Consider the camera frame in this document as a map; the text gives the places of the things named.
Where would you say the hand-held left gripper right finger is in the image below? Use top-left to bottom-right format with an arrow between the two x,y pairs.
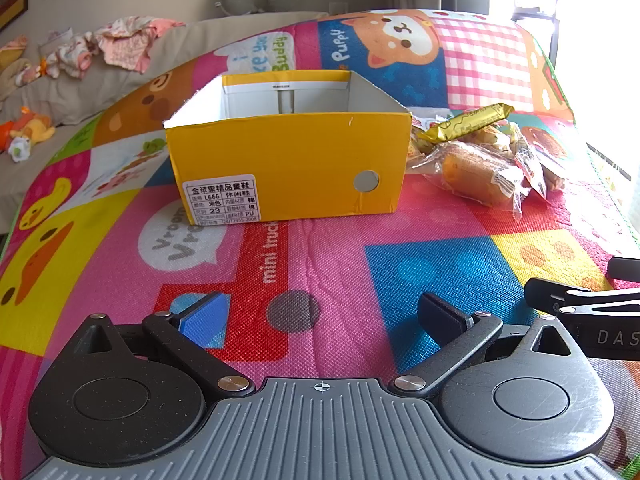
389,291 -> 581,401

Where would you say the pink and white clothes pile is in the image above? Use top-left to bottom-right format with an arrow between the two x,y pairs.
0,16 -> 187,86

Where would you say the clear bread packet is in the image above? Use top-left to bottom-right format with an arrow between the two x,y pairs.
407,141 -> 530,221

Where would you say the colourful cartoon play mat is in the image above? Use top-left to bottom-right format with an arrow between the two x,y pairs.
0,7 -> 640,480

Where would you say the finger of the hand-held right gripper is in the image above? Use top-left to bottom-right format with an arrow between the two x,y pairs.
606,256 -> 640,279
524,277 -> 640,317

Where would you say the yellow snack packet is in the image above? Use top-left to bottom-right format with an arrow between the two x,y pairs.
416,103 -> 516,144

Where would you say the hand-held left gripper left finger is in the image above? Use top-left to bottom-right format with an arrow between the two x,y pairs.
75,291 -> 256,397

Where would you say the red-edged snack packet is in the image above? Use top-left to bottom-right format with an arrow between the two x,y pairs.
506,122 -> 568,198

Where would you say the yellow cardboard shoe box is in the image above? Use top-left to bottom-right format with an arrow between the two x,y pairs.
163,70 -> 413,224

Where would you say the orange plush toy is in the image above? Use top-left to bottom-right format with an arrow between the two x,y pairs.
0,106 -> 57,150

